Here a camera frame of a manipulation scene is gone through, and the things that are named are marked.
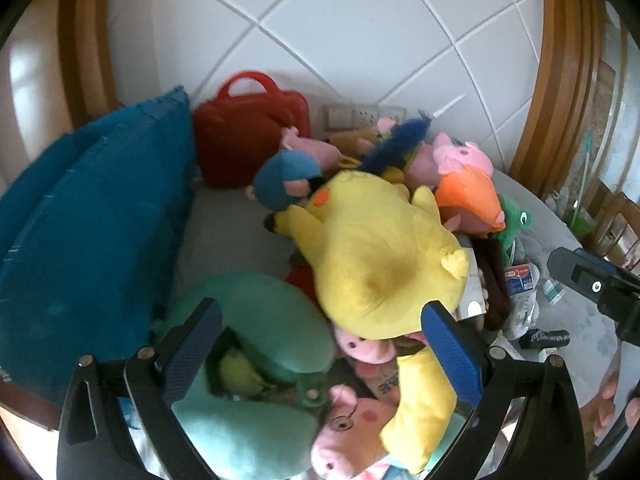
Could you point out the black cylinder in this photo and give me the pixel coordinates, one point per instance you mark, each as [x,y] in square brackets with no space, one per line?
[545,339]

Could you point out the pig plush orange dress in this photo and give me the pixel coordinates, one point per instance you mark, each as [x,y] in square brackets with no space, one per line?
[465,195]

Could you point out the green stick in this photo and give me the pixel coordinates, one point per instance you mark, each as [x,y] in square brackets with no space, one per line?
[586,160]

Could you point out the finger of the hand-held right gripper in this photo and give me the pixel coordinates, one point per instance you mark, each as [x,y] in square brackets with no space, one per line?
[575,272]

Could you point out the red handbag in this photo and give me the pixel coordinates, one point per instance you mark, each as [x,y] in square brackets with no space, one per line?
[235,130]

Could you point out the wooden chair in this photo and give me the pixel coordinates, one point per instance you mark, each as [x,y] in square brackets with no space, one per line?
[617,210]

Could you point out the teal blue cushion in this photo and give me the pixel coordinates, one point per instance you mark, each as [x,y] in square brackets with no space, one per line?
[90,235]

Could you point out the wooden frame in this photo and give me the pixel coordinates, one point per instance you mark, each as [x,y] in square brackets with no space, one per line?
[560,60]
[85,35]

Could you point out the big yellow plush toy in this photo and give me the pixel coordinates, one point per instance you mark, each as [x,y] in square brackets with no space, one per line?
[380,260]

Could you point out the grey cloth covered desktop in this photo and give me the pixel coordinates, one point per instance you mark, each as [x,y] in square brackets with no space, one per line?
[225,235]

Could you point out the green frog plush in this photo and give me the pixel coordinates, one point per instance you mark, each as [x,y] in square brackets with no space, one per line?
[515,220]

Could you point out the person's right hand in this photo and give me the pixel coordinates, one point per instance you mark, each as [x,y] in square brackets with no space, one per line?
[602,410]

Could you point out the dark brown plush toy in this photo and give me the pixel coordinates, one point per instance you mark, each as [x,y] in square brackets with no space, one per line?
[495,280]

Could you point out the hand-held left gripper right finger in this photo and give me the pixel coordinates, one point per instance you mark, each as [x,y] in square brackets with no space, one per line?
[450,360]

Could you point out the pig plush with glasses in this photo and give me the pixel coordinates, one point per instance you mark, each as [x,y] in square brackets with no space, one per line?
[345,425]

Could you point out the green neck pillow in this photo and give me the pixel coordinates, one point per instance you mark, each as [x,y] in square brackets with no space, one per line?
[280,325]

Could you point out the tan plush toy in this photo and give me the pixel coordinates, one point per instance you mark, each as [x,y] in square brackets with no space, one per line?
[350,141]

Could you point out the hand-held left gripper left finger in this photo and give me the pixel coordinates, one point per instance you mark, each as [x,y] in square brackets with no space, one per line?
[192,352]

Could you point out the pig plush red dress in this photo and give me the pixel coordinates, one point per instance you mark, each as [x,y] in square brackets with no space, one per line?
[362,347]

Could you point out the light green plush toy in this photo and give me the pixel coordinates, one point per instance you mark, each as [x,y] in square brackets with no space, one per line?
[240,370]

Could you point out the plain yellow plush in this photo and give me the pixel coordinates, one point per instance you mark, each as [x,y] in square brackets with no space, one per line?
[425,410]

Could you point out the white wall socket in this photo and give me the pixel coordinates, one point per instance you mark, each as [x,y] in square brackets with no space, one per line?
[360,116]

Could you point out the small white green box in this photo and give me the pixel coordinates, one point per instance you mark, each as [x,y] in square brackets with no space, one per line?
[552,292]

